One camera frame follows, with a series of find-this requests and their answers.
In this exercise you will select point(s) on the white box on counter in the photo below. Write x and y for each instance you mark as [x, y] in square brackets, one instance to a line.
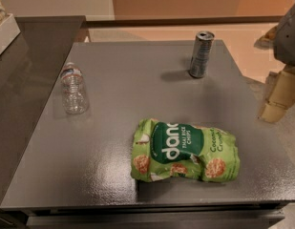
[9, 29]

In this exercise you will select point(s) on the green rice chips bag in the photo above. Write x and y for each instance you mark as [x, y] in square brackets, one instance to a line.
[162, 150]

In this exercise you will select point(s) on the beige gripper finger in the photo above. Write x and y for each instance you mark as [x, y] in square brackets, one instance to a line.
[268, 39]
[278, 95]

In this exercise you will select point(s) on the clear plastic water bottle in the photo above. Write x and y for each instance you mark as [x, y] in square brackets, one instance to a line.
[74, 97]

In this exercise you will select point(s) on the silver blue redbull can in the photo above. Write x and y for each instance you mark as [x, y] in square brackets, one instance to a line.
[201, 51]

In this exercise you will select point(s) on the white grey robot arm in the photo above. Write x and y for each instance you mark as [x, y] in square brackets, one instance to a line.
[284, 42]

